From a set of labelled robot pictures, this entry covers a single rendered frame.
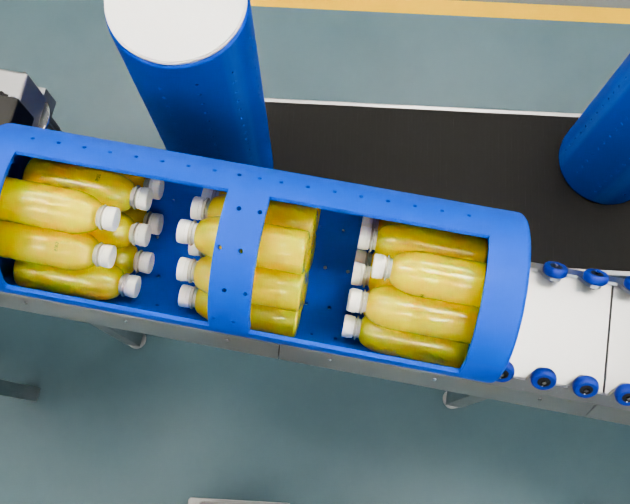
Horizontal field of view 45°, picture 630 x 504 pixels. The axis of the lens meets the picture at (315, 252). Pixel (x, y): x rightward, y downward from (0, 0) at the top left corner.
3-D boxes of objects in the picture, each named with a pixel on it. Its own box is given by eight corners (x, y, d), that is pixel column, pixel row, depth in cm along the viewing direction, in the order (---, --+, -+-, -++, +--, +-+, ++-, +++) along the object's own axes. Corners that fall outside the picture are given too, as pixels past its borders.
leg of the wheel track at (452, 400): (460, 410, 227) (513, 394, 166) (441, 406, 227) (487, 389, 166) (462, 391, 228) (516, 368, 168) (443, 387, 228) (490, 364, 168)
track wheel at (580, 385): (603, 385, 131) (601, 376, 133) (577, 380, 131) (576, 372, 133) (594, 402, 134) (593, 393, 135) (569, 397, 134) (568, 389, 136)
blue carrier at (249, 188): (477, 386, 135) (517, 380, 108) (9, 299, 140) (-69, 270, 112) (498, 235, 141) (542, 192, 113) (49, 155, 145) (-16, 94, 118)
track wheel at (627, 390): (646, 393, 131) (644, 384, 132) (620, 388, 131) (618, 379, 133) (637, 410, 133) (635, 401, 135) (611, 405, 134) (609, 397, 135)
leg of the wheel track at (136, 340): (143, 350, 231) (83, 313, 171) (125, 346, 232) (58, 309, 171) (148, 332, 233) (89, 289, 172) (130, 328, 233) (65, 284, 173)
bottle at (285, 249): (312, 230, 123) (197, 210, 124) (308, 231, 116) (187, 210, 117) (304, 273, 123) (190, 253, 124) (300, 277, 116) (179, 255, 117)
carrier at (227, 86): (276, 127, 234) (186, 121, 235) (255, -57, 150) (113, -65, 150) (269, 213, 227) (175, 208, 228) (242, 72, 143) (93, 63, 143)
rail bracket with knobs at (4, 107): (25, 160, 151) (5, 139, 141) (-9, 154, 152) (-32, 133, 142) (39, 115, 154) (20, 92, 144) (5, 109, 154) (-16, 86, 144)
